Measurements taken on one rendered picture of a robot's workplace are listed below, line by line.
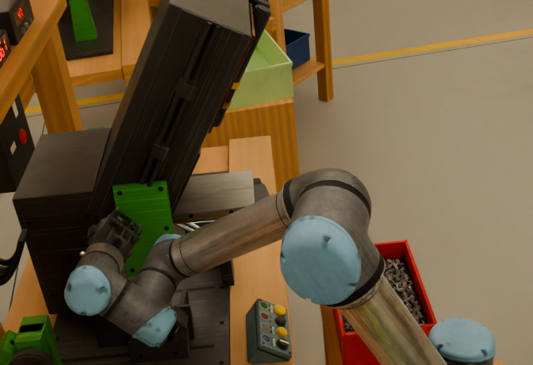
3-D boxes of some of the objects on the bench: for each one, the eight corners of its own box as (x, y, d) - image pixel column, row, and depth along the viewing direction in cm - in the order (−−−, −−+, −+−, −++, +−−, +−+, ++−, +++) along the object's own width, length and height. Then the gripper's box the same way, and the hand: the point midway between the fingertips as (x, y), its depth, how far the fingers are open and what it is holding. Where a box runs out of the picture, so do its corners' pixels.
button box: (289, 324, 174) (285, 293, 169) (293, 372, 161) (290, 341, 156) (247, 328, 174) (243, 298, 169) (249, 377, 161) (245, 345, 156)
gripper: (143, 257, 136) (159, 217, 156) (94, 222, 134) (116, 186, 154) (116, 290, 137) (135, 246, 158) (67, 256, 135) (93, 216, 156)
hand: (116, 228), depth 155 cm, fingers closed on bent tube, 3 cm apart
